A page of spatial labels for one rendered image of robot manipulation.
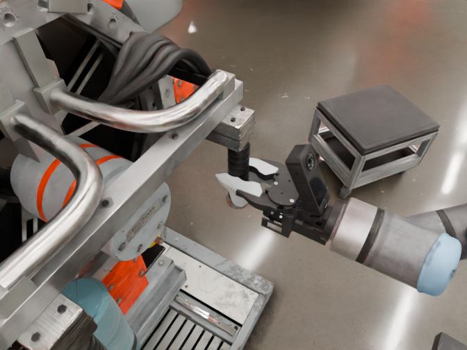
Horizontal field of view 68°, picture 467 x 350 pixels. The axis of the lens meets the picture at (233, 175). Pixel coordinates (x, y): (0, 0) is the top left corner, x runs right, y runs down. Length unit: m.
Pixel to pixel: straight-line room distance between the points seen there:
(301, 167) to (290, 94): 1.77
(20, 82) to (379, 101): 1.46
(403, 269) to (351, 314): 0.88
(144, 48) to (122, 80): 0.05
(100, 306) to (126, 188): 0.26
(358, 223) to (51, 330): 0.40
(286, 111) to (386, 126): 0.72
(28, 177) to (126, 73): 0.20
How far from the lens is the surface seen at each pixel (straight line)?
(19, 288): 0.34
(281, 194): 0.56
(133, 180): 0.39
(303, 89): 2.30
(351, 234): 0.53
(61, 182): 0.52
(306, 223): 0.59
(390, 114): 1.65
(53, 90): 0.50
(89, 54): 0.69
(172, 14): 1.29
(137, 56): 0.49
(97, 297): 0.60
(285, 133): 1.94
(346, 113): 1.58
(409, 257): 0.54
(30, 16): 0.49
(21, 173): 0.57
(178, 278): 1.23
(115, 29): 0.57
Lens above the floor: 1.26
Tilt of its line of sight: 48 degrees down
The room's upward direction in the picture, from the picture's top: straight up
